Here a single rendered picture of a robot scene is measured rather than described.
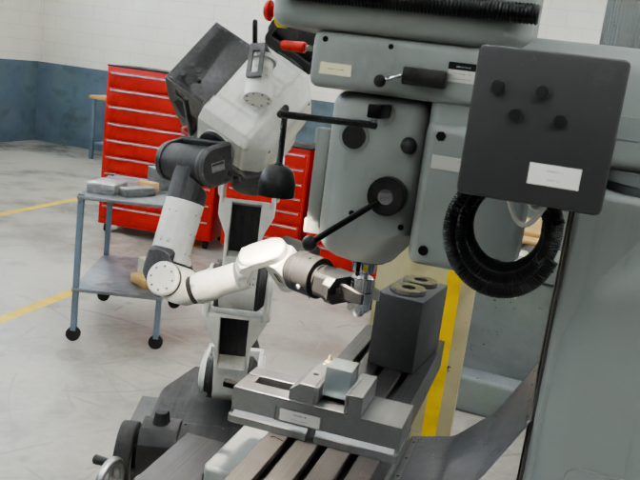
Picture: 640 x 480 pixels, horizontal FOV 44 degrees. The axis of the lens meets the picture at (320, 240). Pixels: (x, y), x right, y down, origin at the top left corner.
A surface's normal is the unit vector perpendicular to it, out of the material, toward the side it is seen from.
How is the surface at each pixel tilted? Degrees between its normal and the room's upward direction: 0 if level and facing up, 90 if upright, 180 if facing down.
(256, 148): 112
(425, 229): 90
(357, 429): 90
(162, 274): 70
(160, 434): 45
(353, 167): 90
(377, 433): 90
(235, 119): 58
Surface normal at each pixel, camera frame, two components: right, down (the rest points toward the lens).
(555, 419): -0.77, 0.02
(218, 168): 0.83, 0.16
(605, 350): -0.30, 0.14
